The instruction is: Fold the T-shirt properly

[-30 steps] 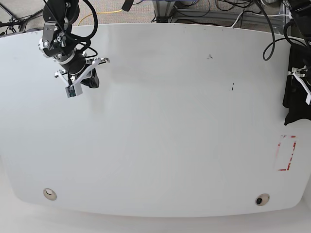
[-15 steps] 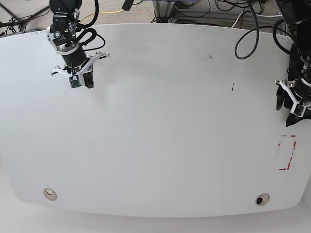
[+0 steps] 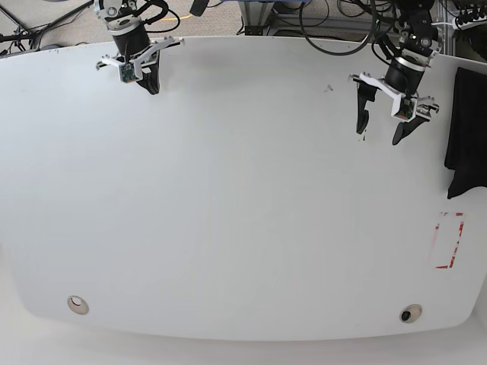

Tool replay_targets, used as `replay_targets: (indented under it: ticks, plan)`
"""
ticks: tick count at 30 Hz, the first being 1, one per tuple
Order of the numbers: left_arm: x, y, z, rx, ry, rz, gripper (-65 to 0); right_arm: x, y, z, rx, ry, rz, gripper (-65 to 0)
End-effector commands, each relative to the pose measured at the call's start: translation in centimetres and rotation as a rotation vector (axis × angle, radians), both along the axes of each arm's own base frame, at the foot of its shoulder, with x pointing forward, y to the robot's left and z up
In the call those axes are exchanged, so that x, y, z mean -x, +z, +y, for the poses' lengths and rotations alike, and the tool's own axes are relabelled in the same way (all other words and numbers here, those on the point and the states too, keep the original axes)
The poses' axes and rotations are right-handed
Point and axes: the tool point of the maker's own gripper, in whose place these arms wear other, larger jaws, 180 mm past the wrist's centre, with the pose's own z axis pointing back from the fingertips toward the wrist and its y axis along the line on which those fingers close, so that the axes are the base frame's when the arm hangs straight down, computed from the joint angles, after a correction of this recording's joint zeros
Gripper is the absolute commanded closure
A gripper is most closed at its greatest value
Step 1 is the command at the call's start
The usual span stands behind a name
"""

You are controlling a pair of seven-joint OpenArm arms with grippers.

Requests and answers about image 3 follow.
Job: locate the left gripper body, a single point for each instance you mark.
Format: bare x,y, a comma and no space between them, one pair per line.
424,105

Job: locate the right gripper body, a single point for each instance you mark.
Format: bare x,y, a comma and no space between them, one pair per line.
116,61

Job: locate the black T-shirt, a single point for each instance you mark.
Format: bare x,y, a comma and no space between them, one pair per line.
466,148

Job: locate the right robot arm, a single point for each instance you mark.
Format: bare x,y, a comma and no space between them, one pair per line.
126,23

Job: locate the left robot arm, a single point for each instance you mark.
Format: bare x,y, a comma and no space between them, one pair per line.
409,41

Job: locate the white power strip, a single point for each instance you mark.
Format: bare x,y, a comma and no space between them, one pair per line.
470,19

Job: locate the red tape rectangle marking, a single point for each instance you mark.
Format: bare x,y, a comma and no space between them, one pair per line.
446,239

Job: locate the right table grommet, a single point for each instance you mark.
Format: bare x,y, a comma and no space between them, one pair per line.
411,313

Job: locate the table grommet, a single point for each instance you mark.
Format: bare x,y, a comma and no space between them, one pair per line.
411,313
78,305

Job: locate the left table grommet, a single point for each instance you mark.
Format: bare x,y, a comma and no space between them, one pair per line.
78,305

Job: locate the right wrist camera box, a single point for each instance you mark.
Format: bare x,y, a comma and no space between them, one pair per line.
127,73

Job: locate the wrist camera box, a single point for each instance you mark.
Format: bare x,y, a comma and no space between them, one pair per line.
403,108
127,73

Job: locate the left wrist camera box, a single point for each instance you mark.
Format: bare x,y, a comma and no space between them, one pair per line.
403,108

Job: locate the aluminium table leg frame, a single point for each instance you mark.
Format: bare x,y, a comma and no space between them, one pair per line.
258,18

